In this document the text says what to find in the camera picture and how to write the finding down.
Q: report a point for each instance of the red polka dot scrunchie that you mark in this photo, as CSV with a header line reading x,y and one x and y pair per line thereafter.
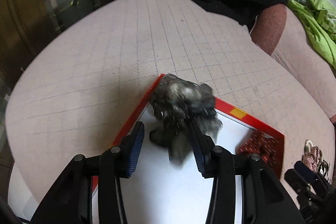
x,y
271,150

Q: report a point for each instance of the grey velvet scrunchie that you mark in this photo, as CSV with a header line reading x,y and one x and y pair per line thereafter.
x,y
174,101

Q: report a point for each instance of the pink bolster pillow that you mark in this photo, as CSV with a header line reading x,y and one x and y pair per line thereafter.
x,y
279,33

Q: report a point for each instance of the pink quilted bedspread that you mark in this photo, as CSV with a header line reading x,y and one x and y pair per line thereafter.
x,y
79,91

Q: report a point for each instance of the pink brown knitted scrunchie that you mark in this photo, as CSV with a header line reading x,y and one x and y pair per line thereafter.
x,y
313,158

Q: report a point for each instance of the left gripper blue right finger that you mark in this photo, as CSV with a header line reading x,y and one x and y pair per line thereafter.
x,y
202,146

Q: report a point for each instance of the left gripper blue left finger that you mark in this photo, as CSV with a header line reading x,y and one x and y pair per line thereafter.
x,y
130,150

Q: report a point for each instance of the red jewelry box tray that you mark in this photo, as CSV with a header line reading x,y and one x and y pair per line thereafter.
x,y
177,172

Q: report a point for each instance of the green cloth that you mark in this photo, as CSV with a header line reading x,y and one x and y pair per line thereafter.
x,y
318,20

